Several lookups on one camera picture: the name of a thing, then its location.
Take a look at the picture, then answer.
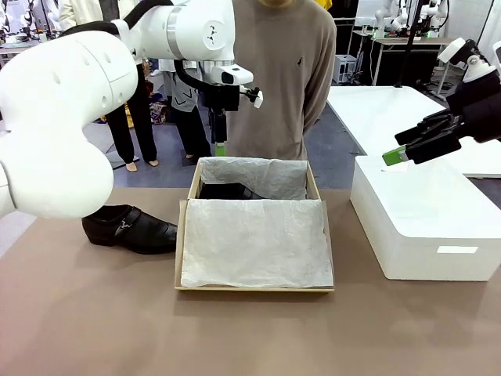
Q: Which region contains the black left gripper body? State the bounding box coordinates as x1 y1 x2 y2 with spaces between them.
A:
198 82 241 114

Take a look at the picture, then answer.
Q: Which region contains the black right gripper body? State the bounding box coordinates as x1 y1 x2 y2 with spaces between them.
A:
445 70 501 144

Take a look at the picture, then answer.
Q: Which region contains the black leather buckle shoe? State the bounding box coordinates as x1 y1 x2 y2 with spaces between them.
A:
198 182 264 201
81 204 178 255

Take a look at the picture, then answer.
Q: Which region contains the brown cardboard shoe box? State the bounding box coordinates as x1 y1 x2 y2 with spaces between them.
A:
174 156 336 293

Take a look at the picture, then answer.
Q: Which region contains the bystander in grey top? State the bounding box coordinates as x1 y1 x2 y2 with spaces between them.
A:
158 58 214 160

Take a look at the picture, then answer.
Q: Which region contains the small white block on stalk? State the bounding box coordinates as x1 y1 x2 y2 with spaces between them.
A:
437 37 490 66
240 85 264 110

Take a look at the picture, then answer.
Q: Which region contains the person in brown sweater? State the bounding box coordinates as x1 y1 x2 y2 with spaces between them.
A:
225 0 338 161

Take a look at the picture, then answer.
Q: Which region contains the white side table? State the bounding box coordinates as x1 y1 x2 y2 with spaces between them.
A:
326 85 501 179

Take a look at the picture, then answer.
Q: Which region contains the colourful patterned bag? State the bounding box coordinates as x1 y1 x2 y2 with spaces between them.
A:
148 99 171 126

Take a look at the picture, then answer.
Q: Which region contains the white plastic storage bin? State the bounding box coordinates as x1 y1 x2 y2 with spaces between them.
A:
349 154 501 282

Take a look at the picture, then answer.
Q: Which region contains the black stand pole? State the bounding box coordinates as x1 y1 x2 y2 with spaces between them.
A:
394 0 423 89

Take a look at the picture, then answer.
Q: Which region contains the grey background workbench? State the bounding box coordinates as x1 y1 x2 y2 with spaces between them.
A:
369 34 451 87

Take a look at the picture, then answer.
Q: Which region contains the bystander in black trousers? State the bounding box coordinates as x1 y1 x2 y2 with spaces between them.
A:
58 0 160 173

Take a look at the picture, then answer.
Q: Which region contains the white plastic crate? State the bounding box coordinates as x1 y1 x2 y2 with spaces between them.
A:
332 53 359 85

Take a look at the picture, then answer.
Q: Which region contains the white tissue wrapping paper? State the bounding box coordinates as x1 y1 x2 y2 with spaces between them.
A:
180 156 335 289

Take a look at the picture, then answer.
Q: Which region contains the black corrugated cable hose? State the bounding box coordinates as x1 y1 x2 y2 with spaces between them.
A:
60 0 175 38

